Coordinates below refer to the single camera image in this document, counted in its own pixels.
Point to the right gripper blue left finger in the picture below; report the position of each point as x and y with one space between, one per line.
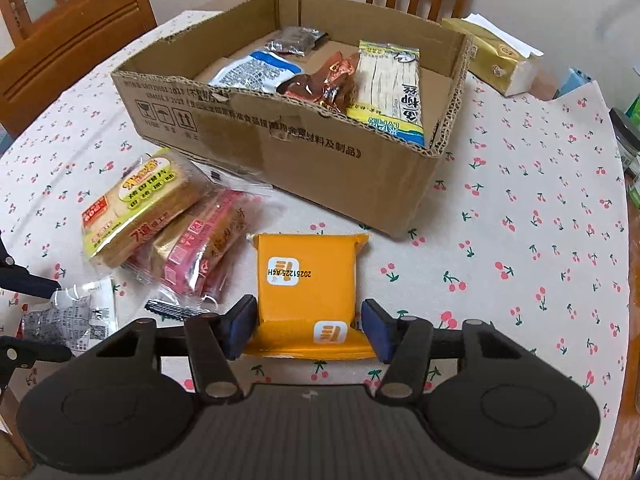
213 341

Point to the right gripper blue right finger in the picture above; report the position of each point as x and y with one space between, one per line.
404 344

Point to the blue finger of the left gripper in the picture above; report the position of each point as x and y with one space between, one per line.
18 353
16 278

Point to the black red beef snack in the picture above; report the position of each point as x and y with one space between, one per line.
179 312

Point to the pink biscuit pack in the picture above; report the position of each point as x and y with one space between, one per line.
184 257

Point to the orange square snack pack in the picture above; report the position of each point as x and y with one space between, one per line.
306 304

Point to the long yellow blue noodle snack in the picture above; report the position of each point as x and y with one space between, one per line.
387 93

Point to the brown orange snack bag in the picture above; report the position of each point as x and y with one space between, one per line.
331 86

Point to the white blue snack bag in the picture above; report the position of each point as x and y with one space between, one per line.
261 70

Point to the small dark clear snack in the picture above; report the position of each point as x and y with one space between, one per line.
295 40

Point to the cherry print tablecloth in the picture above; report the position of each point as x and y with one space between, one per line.
523 225

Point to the wooden chair left side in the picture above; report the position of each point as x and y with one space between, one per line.
37 71

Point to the brown cardboard box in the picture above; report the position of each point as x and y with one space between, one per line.
367 174

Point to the gold tissue pack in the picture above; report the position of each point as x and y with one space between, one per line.
507 64

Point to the dark lid jar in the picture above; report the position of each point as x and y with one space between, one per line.
628 141

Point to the light blue box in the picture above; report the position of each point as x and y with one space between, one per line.
574 79

